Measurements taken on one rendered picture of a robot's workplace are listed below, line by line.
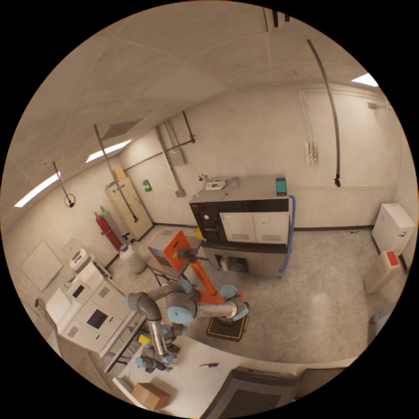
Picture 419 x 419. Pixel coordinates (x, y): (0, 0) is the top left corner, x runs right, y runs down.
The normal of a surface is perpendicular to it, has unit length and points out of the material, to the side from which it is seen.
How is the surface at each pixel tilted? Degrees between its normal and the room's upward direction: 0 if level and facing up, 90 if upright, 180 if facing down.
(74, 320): 90
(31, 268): 90
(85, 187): 90
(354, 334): 0
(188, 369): 0
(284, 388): 0
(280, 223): 90
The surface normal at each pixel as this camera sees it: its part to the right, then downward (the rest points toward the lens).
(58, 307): 0.35, -0.65
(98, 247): 0.87, -0.02
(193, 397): -0.29, -0.84
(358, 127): -0.40, 0.55
